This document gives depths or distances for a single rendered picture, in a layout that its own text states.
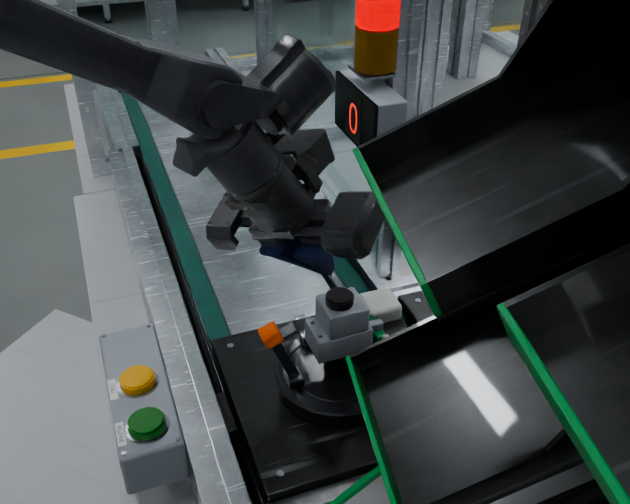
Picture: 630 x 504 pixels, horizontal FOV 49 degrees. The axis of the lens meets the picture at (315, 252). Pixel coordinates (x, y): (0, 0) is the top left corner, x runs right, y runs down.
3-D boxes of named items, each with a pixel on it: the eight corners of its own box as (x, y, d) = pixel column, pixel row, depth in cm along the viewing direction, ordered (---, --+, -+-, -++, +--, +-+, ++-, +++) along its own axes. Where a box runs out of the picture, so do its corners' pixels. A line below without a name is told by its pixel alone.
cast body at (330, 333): (318, 365, 74) (318, 314, 70) (304, 339, 77) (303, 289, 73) (389, 346, 76) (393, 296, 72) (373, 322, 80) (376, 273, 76)
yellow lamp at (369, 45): (364, 78, 78) (365, 34, 76) (347, 63, 82) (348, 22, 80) (404, 72, 80) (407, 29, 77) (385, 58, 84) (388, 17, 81)
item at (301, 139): (294, 160, 61) (319, 104, 64) (232, 163, 65) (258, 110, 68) (324, 201, 65) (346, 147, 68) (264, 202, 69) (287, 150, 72)
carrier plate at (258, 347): (267, 508, 68) (266, 494, 67) (211, 351, 87) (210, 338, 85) (480, 441, 75) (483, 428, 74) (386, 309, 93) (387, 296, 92)
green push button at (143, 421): (132, 451, 74) (129, 438, 72) (127, 423, 77) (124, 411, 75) (169, 440, 75) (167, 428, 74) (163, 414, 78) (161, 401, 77)
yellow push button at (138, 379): (123, 404, 79) (120, 392, 78) (119, 380, 82) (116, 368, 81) (158, 395, 80) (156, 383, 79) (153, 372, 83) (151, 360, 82)
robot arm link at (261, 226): (324, 198, 54) (352, 140, 57) (164, 197, 65) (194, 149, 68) (367, 259, 60) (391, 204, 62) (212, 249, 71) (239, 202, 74)
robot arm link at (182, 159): (185, 163, 54) (264, 82, 55) (152, 146, 58) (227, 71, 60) (233, 218, 58) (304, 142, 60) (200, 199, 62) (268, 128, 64)
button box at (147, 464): (127, 497, 75) (118, 459, 71) (106, 368, 91) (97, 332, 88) (191, 478, 77) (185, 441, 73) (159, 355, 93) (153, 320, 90)
